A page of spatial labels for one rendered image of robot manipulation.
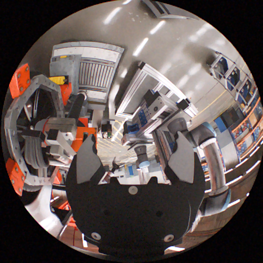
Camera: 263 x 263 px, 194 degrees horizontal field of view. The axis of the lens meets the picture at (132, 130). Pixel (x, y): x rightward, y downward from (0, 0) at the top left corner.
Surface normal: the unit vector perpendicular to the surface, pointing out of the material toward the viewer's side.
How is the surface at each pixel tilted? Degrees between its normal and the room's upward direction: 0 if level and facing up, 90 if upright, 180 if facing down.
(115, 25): 0
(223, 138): 90
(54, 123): 90
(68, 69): 0
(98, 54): 0
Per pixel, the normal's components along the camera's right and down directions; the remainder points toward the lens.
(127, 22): 0.19, 0.86
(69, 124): 0.42, -0.51
